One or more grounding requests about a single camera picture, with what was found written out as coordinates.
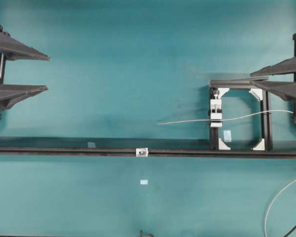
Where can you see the left dark grey gripper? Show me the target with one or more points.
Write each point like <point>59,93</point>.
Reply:
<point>15,50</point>

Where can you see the right dark grey gripper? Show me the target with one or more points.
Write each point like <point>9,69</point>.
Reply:
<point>283,89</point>

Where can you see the silver metal fitting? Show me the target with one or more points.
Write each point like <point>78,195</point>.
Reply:
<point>142,152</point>

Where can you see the light blue tape patch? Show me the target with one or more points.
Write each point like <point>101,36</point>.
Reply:
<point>227,136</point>

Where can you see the white tape patch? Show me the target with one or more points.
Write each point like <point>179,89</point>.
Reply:
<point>143,182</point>

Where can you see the long black aluminium rail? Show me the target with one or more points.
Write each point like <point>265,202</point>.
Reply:
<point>151,152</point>

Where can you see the white wire clamp block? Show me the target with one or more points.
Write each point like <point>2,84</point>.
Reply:
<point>215,113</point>

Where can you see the clear tape on rail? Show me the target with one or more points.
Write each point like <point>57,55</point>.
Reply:
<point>91,145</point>

